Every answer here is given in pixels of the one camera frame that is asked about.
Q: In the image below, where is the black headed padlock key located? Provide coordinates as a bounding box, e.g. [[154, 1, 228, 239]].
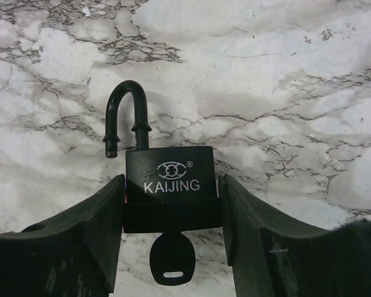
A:
[[150, 233, 195, 286]]

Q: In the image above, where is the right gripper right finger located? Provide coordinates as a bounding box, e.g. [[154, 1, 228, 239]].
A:
[[218, 175, 371, 296]]

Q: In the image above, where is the black padlock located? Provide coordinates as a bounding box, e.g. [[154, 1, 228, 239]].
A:
[[103, 80, 222, 233]]

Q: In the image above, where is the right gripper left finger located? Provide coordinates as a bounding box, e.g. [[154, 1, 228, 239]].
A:
[[0, 175, 126, 296]]

